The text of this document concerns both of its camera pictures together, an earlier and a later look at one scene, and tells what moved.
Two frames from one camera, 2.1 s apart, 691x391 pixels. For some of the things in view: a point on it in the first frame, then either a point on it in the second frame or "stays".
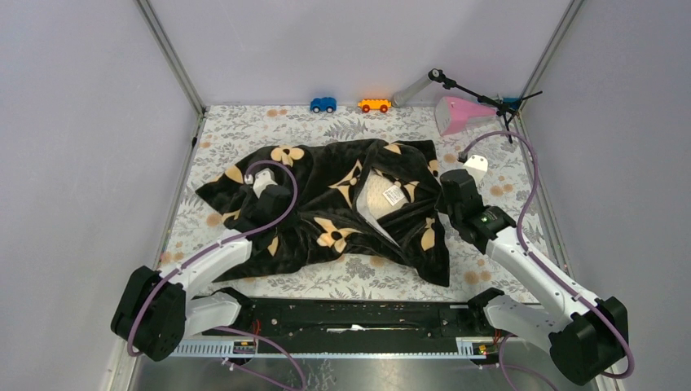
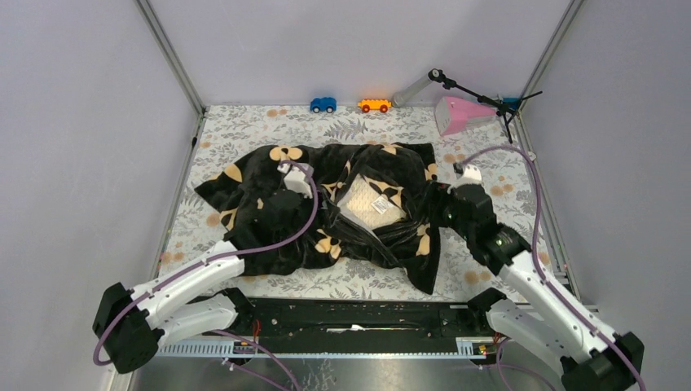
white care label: (393, 195) → (381, 204)
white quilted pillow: (378, 195) → (364, 204)
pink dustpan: (453, 114) stays
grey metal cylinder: (401, 96) stays
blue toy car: (323, 104) stays
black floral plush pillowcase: (380, 197) stays
